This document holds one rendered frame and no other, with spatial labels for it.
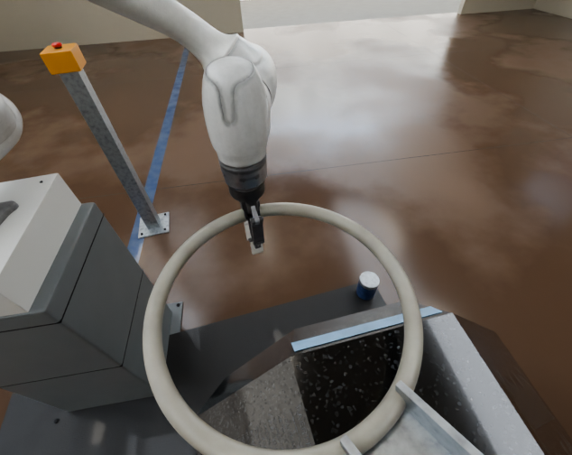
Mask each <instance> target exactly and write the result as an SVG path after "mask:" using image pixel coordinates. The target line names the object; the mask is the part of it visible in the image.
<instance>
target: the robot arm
mask: <svg viewBox="0 0 572 455"><path fill-rule="evenodd" d="M87 1H89V2H90V3H93V4H95V5H99V6H101V7H103V8H105V9H107V10H109V11H112V12H114V13H116V14H120V15H122V16H123V17H126V18H128V19H130V20H133V21H135V22H137V23H140V24H142V25H144V26H147V27H149V28H151V29H154V30H155V31H157V32H159V33H163V34H164V35H166V36H168V37H170V38H172V39H173V40H174V41H176V42H178V43H180V44H181V45H182V46H184V47H185V48H186V49H187V50H189V51H190V52H191V53H192V54H193V55H194V56H195V57H196V58H197V59H198V60H199V62H200V63H201V65H202V67H203V69H204V75H203V80H202V106H203V112H204V117H205V122H206V126H207V130H208V136H209V138H210V141H211V143H212V146H213V147H214V149H215V150H216V152H217V156H218V162H219V164H220V168H221V172H222V173H223V174H222V175H224V178H225V183H226V184H227V185H228V189H229V193H230V195H231V196H232V198H234V199H235V200H238V201H239V202H240V206H241V209H243V211H244V216H245V218H246V220H247V221H246V222H245V223H244V228H245V233H246V238H247V240H249V243H251V248H252V254H253V255H255V254H258V253H261V252H263V243H264V235H263V217H262V216H261V214H260V208H259V207H260V201H259V199H260V198H261V197H262V195H263V193H264V190H265V187H264V180H265V178H266V176H267V163H266V158H267V154H266V145H267V143H268V137H269V134H270V129H271V107H272V104H273V102H274V99H275V95H276V89H277V72H276V68H275V65H274V62H273V60H272V57H271V56H270V54H269V53H268V52H267V51H266V50H265V49H264V48H262V47H261V46H259V45H257V44H254V43H252V42H249V41H247V40H246V39H244V38H242V37H241V36H239V35H238V34H237V33H236V34H224V33H221V32H219V31H218V30H216V29H215V28H214V27H212V26H211V25H210V24H208V23H207V22H205V21H204V20H203V19H201V18H200V17H199V16H197V15H196V14H194V13H193V12H191V11H190V10H189V9H188V8H187V7H185V6H184V5H182V4H180V3H178V2H177V1H175V0H87ZM22 132H23V119H22V116H21V113H20V112H19V110H18V108H17V107H16V106H15V105H14V103H13V102H12V101H11V100H9V99H8V98H7V97H5V96H4V95H2V94H0V160H1V159H3V158H4V157H5V156H6V155H7V154H8V153H9V152H10V151H11V150H12V149H13V148H14V146H15V145H16V144H17V143H18V141H19V140H20V138H21V135H22ZM18 207H19V205H18V204H17V203H16V202H15V201H13V200H9V201H5V202H0V225H1V224H2V223H3V222H4V221H5V220H6V218H7V217H8V216H9V215H10V214H11V213H13V212H14V211H15V210H17V209H18Z"/></svg>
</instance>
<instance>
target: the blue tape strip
mask: <svg viewBox="0 0 572 455"><path fill-rule="evenodd" d="M439 312H442V311H440V310H438V309H435V308H433V307H431V306H429V307H426V308H422V309H420V314H421V317H425V316H429V315H431V314H435V313H439ZM402 322H403V315H402V314H399V315H395V316H391V317H389V318H385V319H381V320H375V321H372V322H368V323H365V324H361V325H357V326H354V327H351V328H347V329H343V330H338V331H334V332H330V333H327V334H324V335H320V336H316V337H313V338H309V339H304V340H300V341H296V342H292V343H291V345H292V346H293V349H294V351H298V350H301V349H304V348H310V347H314V346H317V345H321V344H324V343H328V342H331V341H334V340H338V339H344V338H347V337H351V336H354V335H358V334H361V333H365V332H368V331H371V330H378V329H381V328H384V327H388V326H392V325H394V324H398V323H402Z"/></svg>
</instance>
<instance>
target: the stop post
mask: <svg viewBox="0 0 572 455"><path fill-rule="evenodd" d="M40 56H41V58H42V60H43V62H44V63H45V65H46V67H47V68H48V70H49V72H50V73H51V75H55V74H59V75H60V78H61V79H62V81H63V83H64V85H65V86H66V88H67V90H68V92H69V93H70V95H71V97H72V98H73V100H74V102H75V103H76V105H77V107H78V109H79V111H80V113H81V115H83V117H84V119H85V121H86V122H87V124H88V126H89V128H90V130H91V132H92V133H93V135H94V137H95V138H96V139H97V142H98V144H99V145H100V147H101V149H102V151H103V152H104V154H105V156H106V158H107V160H108V161H109V162H110V164H111V166H112V168H113V169H114V171H115V174H116V175H117V177H118V179H119V180H120V182H121V183H122V185H123V186H124V188H125V191H126V192H127V194H128V196H129V198H130V199H131V201H132V203H133V204H134V206H135V208H136V209H137V211H138V213H139V215H140V216H141V217H140V226H139V234H138V238H144V237H151V236H155V235H159V234H164V233H168V232H170V212H165V213H161V214H157V212H156V210H155V208H154V206H153V204H152V202H151V200H150V199H149V197H148V195H147V193H146V191H145V189H144V187H143V185H142V183H141V181H140V179H139V177H138V175H137V173H136V171H135V169H134V167H133V165H132V163H131V161H130V159H129V157H128V156H127V154H126V152H125V149H124V147H123V146H122V144H121V142H120V140H119V138H118V136H117V134H116V132H115V129H114V128H113V126H112V124H111V122H110V120H109V118H108V116H107V114H106V112H105V110H104V108H103V107H102V105H101V103H100V101H99V99H98V97H97V94H96V92H95V90H94V89H93V87H92V85H91V83H90V81H89V79H88V76H87V74H86V72H85V71H84V70H83V68H84V66H85V64H86V63H87V62H86V60H85V58H84V56H83V54H82V52H81V50H80V48H79V46H78V45H77V44H76V43H68V44H62V46H61V47H57V48H53V47H52V46H47V47H46V48H45V49H44V50H43V51H42V52H41V53H40Z"/></svg>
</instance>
